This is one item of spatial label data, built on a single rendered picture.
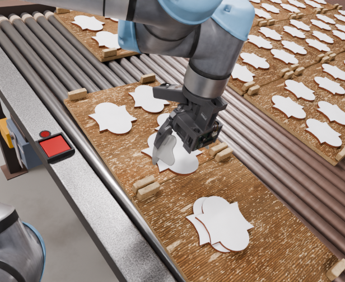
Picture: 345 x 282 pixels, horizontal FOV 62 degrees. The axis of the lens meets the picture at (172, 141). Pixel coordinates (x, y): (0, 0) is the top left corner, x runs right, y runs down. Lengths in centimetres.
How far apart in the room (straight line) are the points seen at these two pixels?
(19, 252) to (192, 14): 36
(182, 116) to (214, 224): 29
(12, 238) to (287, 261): 58
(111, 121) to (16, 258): 54
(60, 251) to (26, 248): 122
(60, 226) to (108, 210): 104
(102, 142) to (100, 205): 19
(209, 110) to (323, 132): 73
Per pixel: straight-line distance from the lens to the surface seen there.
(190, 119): 54
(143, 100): 97
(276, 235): 79
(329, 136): 117
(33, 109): 97
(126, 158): 79
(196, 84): 48
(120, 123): 87
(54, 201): 183
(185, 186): 76
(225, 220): 72
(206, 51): 44
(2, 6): 150
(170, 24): 31
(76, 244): 169
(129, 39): 42
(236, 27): 43
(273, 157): 100
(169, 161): 59
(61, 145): 83
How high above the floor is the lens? 154
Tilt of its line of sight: 44 degrees down
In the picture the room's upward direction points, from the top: 16 degrees clockwise
